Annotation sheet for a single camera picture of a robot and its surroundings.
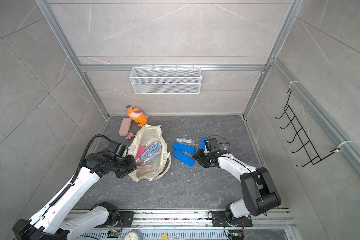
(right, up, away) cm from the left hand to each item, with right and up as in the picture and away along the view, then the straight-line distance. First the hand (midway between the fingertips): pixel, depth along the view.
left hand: (140, 164), depth 75 cm
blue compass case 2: (+22, -1, +21) cm, 30 cm away
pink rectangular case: (-22, +19, +35) cm, 46 cm away
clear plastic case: (+2, +3, +18) cm, 18 cm away
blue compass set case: (+35, +7, +26) cm, 44 cm away
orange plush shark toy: (-14, +30, +36) cm, 49 cm away
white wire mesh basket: (+10, +52, +26) cm, 59 cm away
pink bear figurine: (-16, +13, +29) cm, 36 cm away
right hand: (+30, 0, +14) cm, 33 cm away
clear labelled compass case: (+26, +9, +29) cm, 40 cm away
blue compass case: (+23, +5, +25) cm, 34 cm away
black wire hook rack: (+78, +9, -11) cm, 79 cm away
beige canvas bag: (0, +15, +18) cm, 24 cm away
